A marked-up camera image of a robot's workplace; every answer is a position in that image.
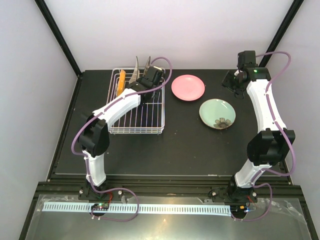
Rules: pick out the orange dotted scalloped plate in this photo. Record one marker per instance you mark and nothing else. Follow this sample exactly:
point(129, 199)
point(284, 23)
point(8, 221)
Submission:
point(121, 82)

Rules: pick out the white wire dish rack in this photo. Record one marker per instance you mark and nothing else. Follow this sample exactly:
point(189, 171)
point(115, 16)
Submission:
point(147, 118)

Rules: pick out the left black frame post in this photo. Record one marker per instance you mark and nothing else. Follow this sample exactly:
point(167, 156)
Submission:
point(46, 13)

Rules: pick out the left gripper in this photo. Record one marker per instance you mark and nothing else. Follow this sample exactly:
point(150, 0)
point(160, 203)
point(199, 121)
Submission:
point(141, 78)

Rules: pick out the right black frame post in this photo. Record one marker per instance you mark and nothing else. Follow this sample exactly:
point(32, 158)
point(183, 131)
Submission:
point(283, 27)

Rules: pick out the white slotted cable duct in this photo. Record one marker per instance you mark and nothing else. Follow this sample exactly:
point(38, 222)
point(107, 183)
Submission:
point(129, 208)

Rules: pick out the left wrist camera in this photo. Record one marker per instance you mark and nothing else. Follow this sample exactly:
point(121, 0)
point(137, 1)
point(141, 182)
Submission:
point(159, 69)

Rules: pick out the green floral plate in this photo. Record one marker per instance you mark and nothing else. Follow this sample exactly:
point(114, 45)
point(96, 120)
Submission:
point(217, 114)

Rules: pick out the pink round plate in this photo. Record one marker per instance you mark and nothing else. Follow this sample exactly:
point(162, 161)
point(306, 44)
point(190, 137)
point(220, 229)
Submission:
point(188, 87)

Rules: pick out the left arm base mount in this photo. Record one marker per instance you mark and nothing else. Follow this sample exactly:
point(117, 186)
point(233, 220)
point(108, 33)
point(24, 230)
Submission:
point(86, 193)

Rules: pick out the black frame post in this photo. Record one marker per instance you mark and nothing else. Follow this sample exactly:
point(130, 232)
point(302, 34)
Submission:
point(283, 27)
point(46, 13)

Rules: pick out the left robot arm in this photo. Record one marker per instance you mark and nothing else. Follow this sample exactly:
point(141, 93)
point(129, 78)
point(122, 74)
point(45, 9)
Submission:
point(94, 136)

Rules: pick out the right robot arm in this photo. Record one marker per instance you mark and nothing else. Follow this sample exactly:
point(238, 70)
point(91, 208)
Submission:
point(273, 141)

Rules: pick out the white square plate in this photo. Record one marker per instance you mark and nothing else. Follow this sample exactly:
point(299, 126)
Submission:
point(136, 72)

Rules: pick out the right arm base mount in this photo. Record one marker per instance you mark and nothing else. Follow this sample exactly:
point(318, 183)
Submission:
point(238, 195)

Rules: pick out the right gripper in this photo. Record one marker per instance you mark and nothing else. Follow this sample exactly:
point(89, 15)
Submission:
point(226, 82)

